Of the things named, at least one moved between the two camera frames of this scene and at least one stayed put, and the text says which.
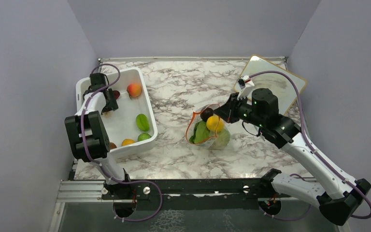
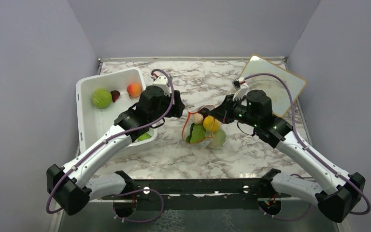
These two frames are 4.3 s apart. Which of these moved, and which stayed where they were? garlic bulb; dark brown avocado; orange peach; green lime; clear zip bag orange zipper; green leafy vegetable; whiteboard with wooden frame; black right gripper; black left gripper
Moved: garlic bulb; green leafy vegetable; black left gripper
Stayed: black right gripper; orange peach; whiteboard with wooden frame; green lime; dark brown avocado; clear zip bag orange zipper
